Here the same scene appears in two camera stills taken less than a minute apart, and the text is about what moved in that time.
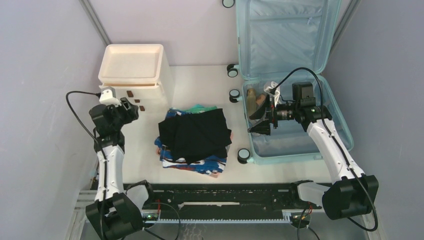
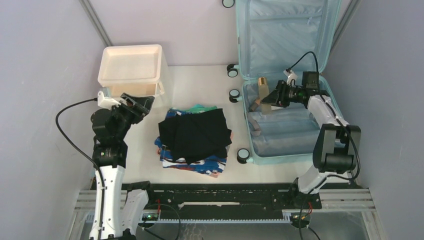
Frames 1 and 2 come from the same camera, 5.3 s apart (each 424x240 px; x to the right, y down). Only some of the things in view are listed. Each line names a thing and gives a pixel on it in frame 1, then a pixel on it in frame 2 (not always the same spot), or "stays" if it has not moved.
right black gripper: (262, 127) to (277, 96)
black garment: (194, 136) stays
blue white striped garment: (208, 164) stays
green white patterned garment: (198, 108) stays
